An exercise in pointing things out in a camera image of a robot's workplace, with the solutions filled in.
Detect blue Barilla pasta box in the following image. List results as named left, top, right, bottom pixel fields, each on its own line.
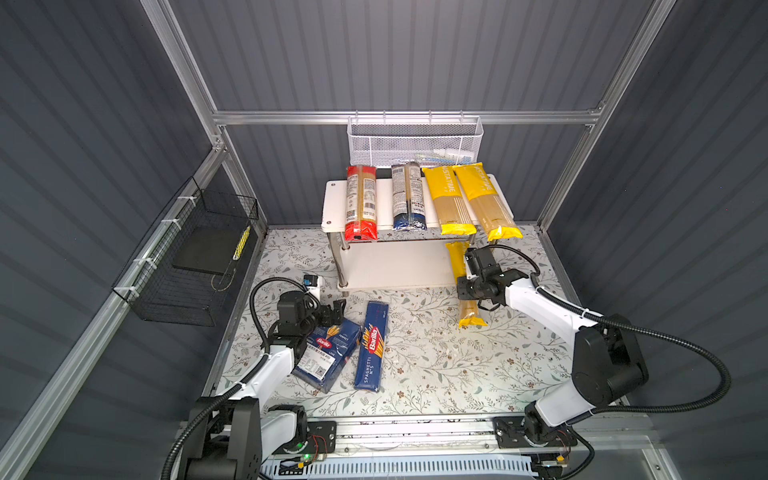
left=293, top=319, right=362, bottom=393

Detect yellow Pastatime spaghetti bag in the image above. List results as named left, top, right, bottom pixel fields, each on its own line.
left=422, top=166, right=477, bottom=236
left=453, top=163, right=523, bottom=242
left=445, top=241, right=487, bottom=329

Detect red spaghetti bag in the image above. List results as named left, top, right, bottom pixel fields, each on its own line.
left=344, top=165, right=378, bottom=242

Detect dark blue spaghetti bag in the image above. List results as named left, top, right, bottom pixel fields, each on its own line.
left=392, top=162, right=427, bottom=231

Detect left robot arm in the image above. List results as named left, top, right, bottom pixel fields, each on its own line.
left=160, top=290, right=346, bottom=479

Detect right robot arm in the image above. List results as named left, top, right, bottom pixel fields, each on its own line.
left=457, top=245, right=649, bottom=446

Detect white two-tier shelf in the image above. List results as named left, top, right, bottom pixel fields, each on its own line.
left=321, top=179, right=458, bottom=291

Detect blue Barilla spaghetti box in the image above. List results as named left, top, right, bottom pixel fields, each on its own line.
left=354, top=301, right=389, bottom=392

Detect yellow marker pen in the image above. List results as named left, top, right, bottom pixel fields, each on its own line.
left=232, top=226, right=251, bottom=261

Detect pens in white basket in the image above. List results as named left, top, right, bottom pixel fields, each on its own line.
left=415, top=148, right=476, bottom=166

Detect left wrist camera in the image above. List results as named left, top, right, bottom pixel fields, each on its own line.
left=302, top=273, right=324, bottom=300

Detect black wire basket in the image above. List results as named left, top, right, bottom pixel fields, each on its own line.
left=113, top=179, right=260, bottom=327

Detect white wire mesh basket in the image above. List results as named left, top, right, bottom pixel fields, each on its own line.
left=346, top=114, right=484, bottom=168

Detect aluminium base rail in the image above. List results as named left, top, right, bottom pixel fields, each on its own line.
left=304, top=412, right=659, bottom=457

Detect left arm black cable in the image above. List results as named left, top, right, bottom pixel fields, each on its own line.
left=159, top=276, right=319, bottom=480

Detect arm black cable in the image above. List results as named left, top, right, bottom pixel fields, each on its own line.
left=485, top=242, right=733, bottom=480
left=159, top=276, right=319, bottom=480

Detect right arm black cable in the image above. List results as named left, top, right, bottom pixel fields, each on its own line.
left=485, top=242, right=733, bottom=480

